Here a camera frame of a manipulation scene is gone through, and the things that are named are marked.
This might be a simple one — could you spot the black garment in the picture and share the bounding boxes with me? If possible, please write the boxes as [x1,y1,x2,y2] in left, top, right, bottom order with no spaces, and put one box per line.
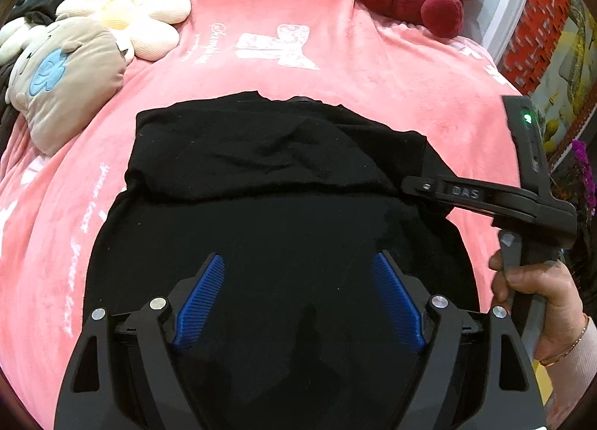
[84,92,479,429]

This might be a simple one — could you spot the person's right hand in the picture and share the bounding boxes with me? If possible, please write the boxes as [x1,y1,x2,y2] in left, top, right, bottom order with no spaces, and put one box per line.
[488,249,590,364]

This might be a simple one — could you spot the purple flowers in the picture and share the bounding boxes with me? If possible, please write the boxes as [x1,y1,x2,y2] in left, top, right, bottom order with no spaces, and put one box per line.
[571,139,596,219]

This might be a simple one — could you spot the beige seal plush pillow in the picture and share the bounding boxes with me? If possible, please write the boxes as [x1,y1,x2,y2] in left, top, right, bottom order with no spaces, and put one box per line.
[5,18,132,156]

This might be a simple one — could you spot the pink fleece blanket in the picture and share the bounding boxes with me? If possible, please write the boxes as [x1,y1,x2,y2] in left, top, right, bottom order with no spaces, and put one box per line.
[1,0,519,428]

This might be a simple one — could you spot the cream flower pillow behind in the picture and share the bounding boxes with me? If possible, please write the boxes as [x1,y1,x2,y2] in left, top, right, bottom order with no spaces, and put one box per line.
[0,17,32,66]

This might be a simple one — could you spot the cream daisy flower pillow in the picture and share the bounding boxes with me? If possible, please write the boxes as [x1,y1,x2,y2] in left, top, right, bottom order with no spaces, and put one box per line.
[56,0,191,61]

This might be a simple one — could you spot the gold bracelet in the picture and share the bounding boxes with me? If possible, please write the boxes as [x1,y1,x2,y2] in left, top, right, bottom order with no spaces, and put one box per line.
[539,312,591,368]

